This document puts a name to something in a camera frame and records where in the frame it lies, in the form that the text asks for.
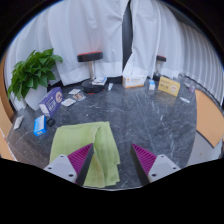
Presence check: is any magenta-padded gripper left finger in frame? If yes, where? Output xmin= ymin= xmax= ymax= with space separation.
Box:
xmin=43 ymin=143 xmax=96 ymax=187

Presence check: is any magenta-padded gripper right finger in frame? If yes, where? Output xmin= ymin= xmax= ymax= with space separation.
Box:
xmin=129 ymin=143 xmax=182 ymax=187

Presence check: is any light green towel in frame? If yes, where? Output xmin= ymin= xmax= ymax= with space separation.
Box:
xmin=49 ymin=121 xmax=122 ymax=189

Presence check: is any blue and white box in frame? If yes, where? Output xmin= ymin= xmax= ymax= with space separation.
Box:
xmin=33 ymin=114 xmax=48 ymax=137

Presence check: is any white flat pouch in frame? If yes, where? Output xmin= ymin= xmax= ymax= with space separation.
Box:
xmin=13 ymin=115 xmax=25 ymax=131

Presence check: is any purple cardboard box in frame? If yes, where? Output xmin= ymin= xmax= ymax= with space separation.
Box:
xmin=38 ymin=86 xmax=64 ymax=118

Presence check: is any small flat printed packet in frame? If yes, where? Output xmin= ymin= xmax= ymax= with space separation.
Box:
xmin=68 ymin=88 xmax=82 ymax=96
xmin=71 ymin=92 xmax=87 ymax=102
xmin=60 ymin=97 xmax=77 ymax=108

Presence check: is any orange upholstered seat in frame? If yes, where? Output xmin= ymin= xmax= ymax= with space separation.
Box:
xmin=194 ymin=88 xmax=224 ymax=149
xmin=0 ymin=54 xmax=18 ymax=162

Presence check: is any yellow printed box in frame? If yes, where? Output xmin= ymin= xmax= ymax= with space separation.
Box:
xmin=157 ymin=75 xmax=181 ymax=98

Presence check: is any small blue-white bottle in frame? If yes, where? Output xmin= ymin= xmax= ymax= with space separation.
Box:
xmin=148 ymin=79 xmax=157 ymax=91

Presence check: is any white and orange box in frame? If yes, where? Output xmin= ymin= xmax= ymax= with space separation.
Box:
xmin=121 ymin=73 xmax=148 ymax=89

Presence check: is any white book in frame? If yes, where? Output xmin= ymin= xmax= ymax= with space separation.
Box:
xmin=91 ymin=76 xmax=109 ymax=87

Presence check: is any green plant in white pot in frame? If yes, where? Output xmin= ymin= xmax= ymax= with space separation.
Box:
xmin=7 ymin=48 xmax=64 ymax=112

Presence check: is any black red-rimmed bar stool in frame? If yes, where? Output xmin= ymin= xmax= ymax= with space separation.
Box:
xmin=76 ymin=50 xmax=107 ymax=94
xmin=152 ymin=54 xmax=167 ymax=82

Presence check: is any white curtain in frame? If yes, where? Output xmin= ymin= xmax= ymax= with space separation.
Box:
xmin=121 ymin=0 xmax=224 ymax=105
xmin=4 ymin=0 xmax=131 ymax=88

